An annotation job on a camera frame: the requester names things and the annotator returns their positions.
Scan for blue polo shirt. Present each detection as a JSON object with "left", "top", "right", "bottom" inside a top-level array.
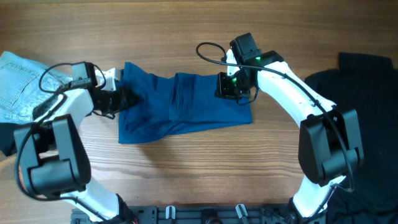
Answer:
[{"left": 119, "top": 62, "right": 252, "bottom": 144}]

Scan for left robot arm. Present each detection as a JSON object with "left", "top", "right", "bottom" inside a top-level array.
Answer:
[{"left": 14, "top": 62, "right": 139, "bottom": 223}]

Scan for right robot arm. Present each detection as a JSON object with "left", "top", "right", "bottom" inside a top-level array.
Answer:
[{"left": 215, "top": 33, "right": 364, "bottom": 223}]

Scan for folded light blue jeans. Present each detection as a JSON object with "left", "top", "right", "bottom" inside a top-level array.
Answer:
[{"left": 1, "top": 51, "right": 72, "bottom": 124}]

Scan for folded black printed garment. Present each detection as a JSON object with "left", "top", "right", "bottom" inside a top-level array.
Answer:
[{"left": 0, "top": 123, "right": 21, "bottom": 157}]

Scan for black garment on right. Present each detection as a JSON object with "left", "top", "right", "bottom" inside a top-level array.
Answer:
[{"left": 305, "top": 52, "right": 397, "bottom": 223}]

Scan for left black cable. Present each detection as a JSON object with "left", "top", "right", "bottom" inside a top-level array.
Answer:
[{"left": 14, "top": 62, "right": 108, "bottom": 223}]

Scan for black cable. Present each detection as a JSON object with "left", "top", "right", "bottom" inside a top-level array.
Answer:
[
  {"left": 195, "top": 42, "right": 355, "bottom": 218},
  {"left": 14, "top": 62, "right": 108, "bottom": 223}
]

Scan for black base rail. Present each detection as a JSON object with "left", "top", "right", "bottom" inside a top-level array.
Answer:
[{"left": 70, "top": 203, "right": 296, "bottom": 224}]

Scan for right black cable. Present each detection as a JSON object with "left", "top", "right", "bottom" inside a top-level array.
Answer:
[{"left": 195, "top": 42, "right": 355, "bottom": 218}]

